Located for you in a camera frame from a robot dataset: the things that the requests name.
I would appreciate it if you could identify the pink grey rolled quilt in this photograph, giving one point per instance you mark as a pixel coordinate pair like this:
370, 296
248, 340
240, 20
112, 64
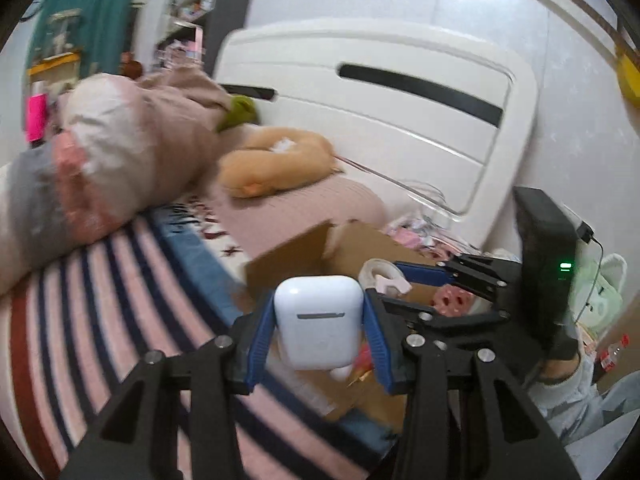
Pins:
125, 150

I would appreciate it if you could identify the mint green plush toy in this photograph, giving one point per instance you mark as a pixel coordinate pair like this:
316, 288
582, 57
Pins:
600, 290

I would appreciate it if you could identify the person's leg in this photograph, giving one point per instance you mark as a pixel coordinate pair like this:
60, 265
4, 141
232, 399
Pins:
610, 410

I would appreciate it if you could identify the person's right forearm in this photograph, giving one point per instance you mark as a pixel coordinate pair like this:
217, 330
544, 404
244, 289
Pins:
565, 395

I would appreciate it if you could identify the white earbuds case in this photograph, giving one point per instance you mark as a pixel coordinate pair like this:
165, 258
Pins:
317, 320

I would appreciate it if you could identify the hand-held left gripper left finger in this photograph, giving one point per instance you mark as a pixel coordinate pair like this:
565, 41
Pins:
260, 340

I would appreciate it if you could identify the black bookshelf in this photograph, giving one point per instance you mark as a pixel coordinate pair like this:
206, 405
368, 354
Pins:
225, 5

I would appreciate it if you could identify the white headboard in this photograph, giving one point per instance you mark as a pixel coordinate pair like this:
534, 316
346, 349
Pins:
350, 125

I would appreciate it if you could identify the glass display tank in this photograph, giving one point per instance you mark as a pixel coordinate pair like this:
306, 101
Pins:
62, 32

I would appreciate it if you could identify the pink pig toy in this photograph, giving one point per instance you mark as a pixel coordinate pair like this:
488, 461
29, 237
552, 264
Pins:
452, 301

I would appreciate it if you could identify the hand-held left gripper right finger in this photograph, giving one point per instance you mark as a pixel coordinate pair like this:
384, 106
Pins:
377, 340

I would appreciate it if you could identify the pile of pink small items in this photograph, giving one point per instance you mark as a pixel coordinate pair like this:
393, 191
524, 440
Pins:
425, 235

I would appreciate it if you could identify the teal curtain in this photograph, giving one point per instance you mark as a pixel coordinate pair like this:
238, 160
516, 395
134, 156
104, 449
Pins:
95, 10

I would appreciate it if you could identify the tan plush toy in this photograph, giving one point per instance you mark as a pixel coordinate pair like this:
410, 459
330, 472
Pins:
280, 170

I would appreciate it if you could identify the bright pink bag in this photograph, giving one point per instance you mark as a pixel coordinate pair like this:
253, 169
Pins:
36, 117

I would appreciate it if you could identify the white round device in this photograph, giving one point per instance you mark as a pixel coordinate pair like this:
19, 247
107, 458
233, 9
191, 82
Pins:
372, 270

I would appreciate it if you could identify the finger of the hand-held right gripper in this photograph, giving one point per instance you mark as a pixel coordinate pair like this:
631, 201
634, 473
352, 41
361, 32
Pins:
450, 319
425, 272

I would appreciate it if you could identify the yellow table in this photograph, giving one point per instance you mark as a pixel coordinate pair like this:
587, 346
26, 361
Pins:
55, 62

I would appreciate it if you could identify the pink ribbed pillow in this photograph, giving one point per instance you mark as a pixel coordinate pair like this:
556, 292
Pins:
320, 205

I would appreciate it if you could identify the brown plush toy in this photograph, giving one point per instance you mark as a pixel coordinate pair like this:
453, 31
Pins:
131, 66

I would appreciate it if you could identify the brown cardboard box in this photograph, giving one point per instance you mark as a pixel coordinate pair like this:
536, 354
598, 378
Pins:
350, 250

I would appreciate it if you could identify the plastic water bottle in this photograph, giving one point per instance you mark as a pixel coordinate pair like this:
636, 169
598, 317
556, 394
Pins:
612, 355

